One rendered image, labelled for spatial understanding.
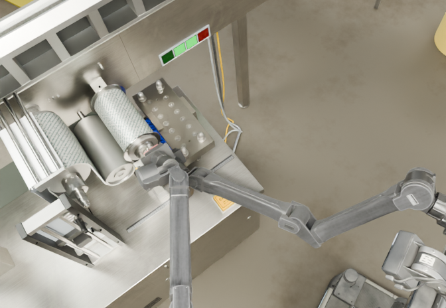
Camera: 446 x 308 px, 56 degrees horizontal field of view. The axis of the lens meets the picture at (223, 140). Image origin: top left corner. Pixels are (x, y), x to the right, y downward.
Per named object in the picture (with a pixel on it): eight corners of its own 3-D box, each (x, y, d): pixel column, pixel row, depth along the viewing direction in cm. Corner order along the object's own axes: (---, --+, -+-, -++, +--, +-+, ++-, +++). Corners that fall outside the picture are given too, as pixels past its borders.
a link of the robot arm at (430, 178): (433, 206, 116) (432, 216, 112) (398, 188, 119) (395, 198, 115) (451, 181, 111) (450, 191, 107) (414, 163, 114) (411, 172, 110)
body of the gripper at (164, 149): (173, 156, 142) (182, 162, 136) (148, 173, 139) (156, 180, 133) (164, 141, 139) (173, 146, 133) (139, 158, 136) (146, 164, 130)
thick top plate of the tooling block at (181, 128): (184, 168, 174) (182, 162, 169) (135, 103, 190) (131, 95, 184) (215, 146, 178) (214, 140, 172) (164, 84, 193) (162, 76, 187)
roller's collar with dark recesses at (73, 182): (74, 201, 136) (66, 195, 130) (66, 187, 139) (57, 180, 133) (91, 189, 137) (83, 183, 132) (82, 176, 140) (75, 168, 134)
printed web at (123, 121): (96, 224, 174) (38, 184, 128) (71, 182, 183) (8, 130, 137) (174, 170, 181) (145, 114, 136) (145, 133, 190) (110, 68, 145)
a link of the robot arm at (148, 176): (186, 193, 131) (186, 177, 124) (152, 209, 126) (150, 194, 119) (168, 166, 137) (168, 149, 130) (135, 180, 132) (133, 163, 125)
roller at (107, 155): (111, 189, 157) (101, 178, 146) (80, 141, 167) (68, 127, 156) (139, 171, 160) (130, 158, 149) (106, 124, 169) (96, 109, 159)
